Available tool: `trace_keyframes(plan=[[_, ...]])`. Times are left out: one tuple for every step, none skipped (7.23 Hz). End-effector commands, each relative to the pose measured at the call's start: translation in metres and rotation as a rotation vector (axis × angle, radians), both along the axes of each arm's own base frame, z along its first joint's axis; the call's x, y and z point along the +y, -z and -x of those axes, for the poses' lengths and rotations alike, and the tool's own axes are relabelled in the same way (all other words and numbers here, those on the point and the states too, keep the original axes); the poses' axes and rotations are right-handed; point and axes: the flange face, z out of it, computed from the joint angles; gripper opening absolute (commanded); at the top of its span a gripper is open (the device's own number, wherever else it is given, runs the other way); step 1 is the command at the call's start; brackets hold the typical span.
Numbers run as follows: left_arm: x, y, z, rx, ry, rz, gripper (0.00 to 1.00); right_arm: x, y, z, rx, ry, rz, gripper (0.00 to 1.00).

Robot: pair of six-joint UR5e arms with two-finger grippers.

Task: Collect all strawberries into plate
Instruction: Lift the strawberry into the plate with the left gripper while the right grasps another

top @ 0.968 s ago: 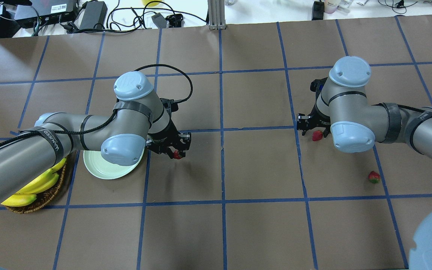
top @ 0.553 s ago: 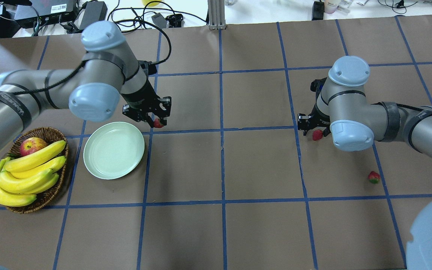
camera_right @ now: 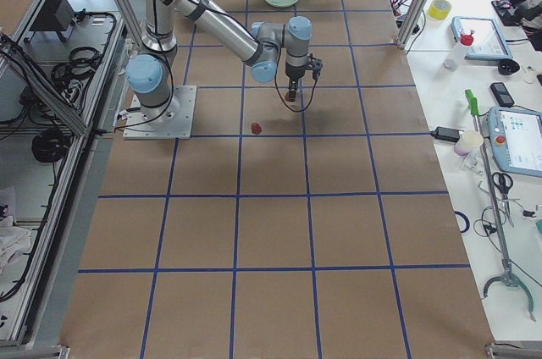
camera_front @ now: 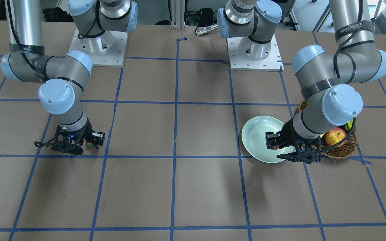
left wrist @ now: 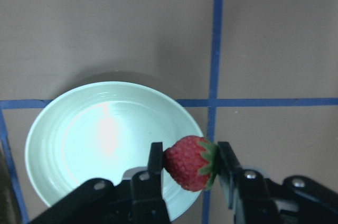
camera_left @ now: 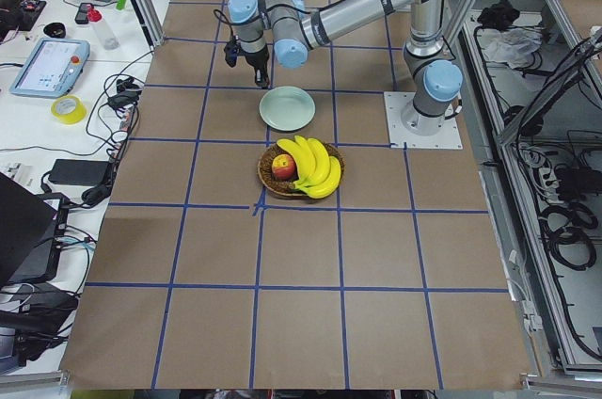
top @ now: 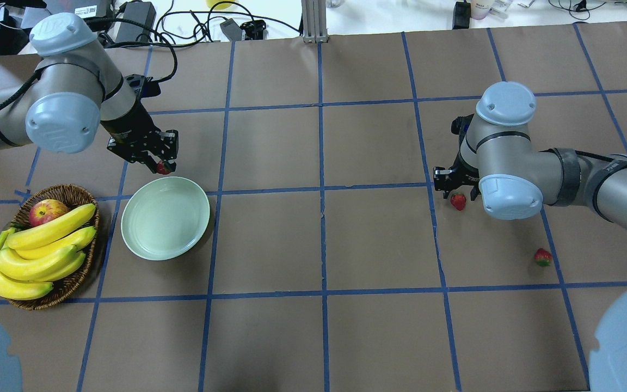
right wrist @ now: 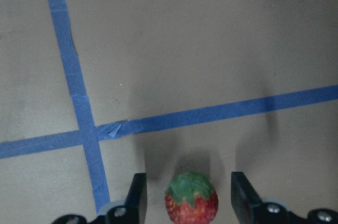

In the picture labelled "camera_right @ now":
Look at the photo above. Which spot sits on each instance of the yellow tape roll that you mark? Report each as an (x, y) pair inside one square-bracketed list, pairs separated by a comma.
[(439, 9)]

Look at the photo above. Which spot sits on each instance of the clear bottle red cap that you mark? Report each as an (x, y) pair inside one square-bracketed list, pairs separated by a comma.
[(458, 53)]

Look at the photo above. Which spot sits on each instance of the far teach pendant tablet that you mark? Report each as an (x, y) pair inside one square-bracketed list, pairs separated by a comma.
[(489, 44)]

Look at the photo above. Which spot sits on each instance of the black power adapter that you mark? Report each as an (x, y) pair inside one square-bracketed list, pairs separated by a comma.
[(446, 134)]

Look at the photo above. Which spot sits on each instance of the white paper cup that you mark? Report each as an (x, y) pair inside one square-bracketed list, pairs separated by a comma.
[(469, 140)]

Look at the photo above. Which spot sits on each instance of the teach pendant tablet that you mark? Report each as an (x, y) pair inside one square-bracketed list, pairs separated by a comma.
[(489, 44), (515, 139)]

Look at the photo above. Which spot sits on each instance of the near teach pendant tablet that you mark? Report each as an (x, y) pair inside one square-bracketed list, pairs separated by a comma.
[(515, 139)]

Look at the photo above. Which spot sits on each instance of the black handled scissors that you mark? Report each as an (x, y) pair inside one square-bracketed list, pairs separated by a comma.
[(504, 182)]

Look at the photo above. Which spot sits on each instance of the blue tape roll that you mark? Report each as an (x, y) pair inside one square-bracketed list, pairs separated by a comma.
[(466, 224)]

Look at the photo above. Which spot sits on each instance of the long reach grabber tool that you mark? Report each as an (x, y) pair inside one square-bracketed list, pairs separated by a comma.
[(507, 278)]

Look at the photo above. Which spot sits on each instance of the black round cap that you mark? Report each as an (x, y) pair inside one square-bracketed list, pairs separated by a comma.
[(507, 67)]

